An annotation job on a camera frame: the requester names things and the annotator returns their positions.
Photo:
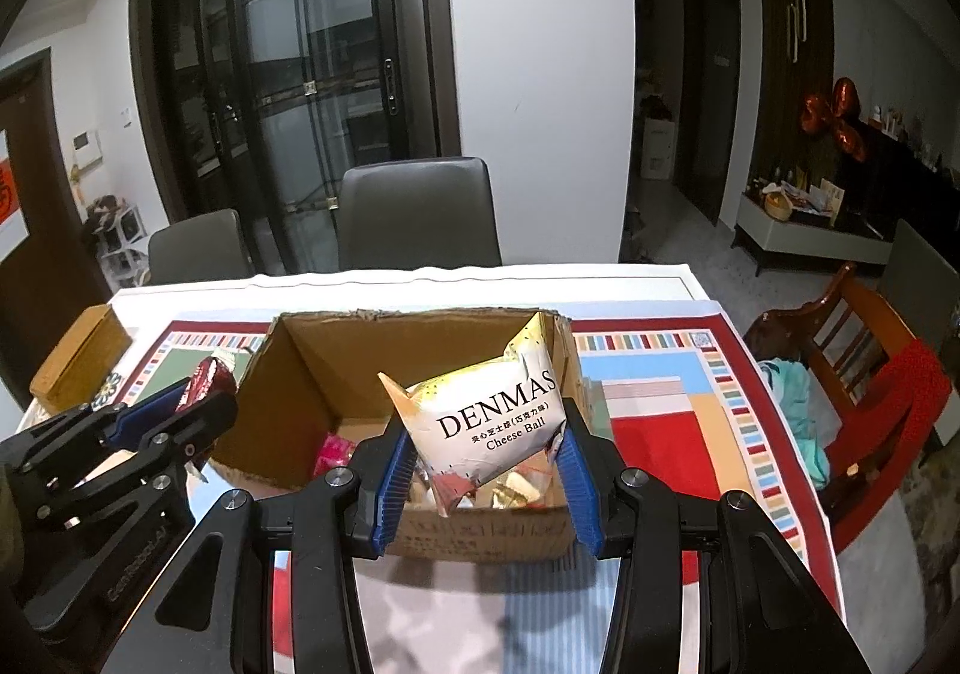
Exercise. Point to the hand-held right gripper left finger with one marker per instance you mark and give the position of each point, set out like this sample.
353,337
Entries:
394,494

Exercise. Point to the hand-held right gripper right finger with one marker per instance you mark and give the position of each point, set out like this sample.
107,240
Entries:
581,494

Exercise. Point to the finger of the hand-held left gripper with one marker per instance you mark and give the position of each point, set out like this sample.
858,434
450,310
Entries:
199,423
146,415

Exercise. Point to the dark red snack packet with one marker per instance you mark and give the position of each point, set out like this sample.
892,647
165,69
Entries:
214,374

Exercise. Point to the magenta snack packet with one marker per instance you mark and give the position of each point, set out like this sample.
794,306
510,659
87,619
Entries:
334,455

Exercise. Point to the brown cardboard box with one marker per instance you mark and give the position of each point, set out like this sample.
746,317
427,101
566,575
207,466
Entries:
300,404

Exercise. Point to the white orange cheese ball packet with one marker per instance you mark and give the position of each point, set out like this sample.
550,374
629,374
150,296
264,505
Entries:
487,419

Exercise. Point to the woven wicker basket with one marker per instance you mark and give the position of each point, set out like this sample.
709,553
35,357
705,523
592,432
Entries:
75,351

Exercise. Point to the colourful geometric tablecloth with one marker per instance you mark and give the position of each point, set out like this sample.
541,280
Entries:
660,434

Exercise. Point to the grey leather chair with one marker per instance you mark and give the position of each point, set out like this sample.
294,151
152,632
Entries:
199,246
416,216

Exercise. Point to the white shelf rack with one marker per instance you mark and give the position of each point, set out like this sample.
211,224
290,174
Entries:
116,239

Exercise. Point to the dark wooden entry door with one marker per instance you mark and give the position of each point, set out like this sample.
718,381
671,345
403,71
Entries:
52,254

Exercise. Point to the teal cloth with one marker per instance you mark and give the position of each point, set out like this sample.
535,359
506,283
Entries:
795,411

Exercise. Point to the brown wooden chair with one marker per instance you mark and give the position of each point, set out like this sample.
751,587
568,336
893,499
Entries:
847,344

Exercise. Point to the white paper bag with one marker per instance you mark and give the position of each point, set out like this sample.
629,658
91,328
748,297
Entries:
657,147

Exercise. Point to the black glass sliding door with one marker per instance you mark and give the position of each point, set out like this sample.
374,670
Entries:
300,81

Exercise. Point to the dark sideboard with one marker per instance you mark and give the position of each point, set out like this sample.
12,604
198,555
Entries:
915,186

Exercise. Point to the red foil balloon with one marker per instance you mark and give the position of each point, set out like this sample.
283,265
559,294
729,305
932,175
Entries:
832,115

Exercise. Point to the dark wooden wardrobe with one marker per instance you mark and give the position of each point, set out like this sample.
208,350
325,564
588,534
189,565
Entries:
791,81

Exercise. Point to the red and white wall poster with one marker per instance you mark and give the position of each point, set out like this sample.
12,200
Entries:
11,194

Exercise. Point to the white wall intercom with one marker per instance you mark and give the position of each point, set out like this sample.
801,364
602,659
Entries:
88,145

